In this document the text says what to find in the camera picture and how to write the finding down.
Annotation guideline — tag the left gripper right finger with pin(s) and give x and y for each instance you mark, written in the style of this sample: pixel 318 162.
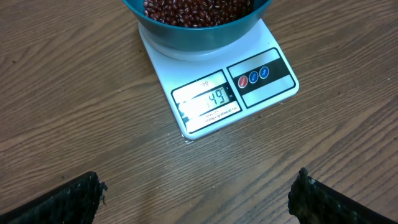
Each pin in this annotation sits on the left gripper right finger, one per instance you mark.
pixel 313 202

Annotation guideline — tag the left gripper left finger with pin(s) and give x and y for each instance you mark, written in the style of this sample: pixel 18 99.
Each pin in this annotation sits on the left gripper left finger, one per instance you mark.
pixel 74 202

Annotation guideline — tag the red adzuki beans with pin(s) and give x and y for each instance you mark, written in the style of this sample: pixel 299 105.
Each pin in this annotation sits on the red adzuki beans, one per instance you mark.
pixel 196 13

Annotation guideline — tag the white digital kitchen scale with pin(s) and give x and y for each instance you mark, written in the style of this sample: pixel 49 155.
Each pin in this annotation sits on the white digital kitchen scale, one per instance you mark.
pixel 209 90

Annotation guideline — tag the teal blue bowl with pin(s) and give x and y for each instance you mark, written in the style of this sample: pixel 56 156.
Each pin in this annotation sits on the teal blue bowl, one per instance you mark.
pixel 198 39

